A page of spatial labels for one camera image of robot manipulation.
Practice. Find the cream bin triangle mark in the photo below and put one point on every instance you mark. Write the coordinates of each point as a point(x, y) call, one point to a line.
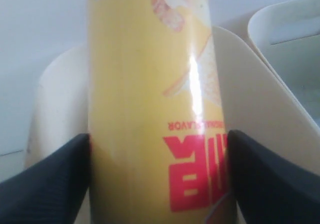
point(253, 101)

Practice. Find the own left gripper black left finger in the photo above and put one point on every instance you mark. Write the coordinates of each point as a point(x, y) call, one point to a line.
point(52, 190)

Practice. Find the cream bin square mark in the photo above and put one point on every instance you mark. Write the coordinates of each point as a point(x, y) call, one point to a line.
point(286, 37)

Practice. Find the yellow chips can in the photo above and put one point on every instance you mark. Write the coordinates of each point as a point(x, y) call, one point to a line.
point(155, 118)

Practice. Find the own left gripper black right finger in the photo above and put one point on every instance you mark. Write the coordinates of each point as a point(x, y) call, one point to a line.
point(268, 188)

